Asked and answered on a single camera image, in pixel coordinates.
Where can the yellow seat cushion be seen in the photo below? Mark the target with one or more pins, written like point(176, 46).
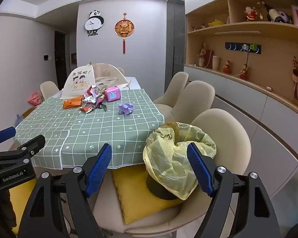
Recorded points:
point(136, 201)

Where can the yellow plastic trash bag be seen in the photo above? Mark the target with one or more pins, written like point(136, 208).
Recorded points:
point(165, 156)

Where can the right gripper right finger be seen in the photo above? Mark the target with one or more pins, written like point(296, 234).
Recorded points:
point(255, 216)

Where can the middle beige chair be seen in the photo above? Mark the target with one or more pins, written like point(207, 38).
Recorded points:
point(196, 98)

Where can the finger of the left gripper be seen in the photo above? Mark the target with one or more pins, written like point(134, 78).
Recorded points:
point(31, 147)
point(7, 134)

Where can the purple toy carriage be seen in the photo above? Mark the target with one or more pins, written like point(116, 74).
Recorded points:
point(126, 108)

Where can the pink toy box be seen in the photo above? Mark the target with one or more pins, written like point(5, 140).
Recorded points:
point(112, 94)

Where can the red chinese knot ornament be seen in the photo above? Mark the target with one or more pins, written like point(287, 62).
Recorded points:
point(124, 28)

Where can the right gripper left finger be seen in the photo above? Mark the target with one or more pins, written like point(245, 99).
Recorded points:
point(43, 215)

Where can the orange snack wrapper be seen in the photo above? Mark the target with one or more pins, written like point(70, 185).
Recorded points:
point(73, 102)

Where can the silver crumpled wrappers pile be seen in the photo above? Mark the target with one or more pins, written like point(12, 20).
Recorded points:
point(93, 98)

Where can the panda wall clock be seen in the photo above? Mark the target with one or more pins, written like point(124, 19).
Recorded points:
point(94, 23)

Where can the beige mesh food cover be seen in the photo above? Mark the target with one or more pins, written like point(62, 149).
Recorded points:
point(99, 74)

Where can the wooden wall shelf unit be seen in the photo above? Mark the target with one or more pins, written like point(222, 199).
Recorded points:
point(257, 53)

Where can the beige chair far left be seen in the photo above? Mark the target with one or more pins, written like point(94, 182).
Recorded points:
point(48, 89)

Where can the green checkered tablecloth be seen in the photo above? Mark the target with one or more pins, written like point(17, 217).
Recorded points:
point(71, 136)

